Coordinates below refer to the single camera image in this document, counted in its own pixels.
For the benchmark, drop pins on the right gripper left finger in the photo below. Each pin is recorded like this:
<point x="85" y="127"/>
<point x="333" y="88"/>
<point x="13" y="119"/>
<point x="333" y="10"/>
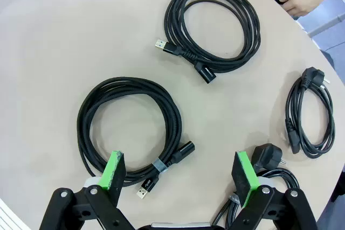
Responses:
<point x="111" y="176"/>

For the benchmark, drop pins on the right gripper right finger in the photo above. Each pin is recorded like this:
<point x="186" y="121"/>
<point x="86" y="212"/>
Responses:
<point x="246" y="178"/>

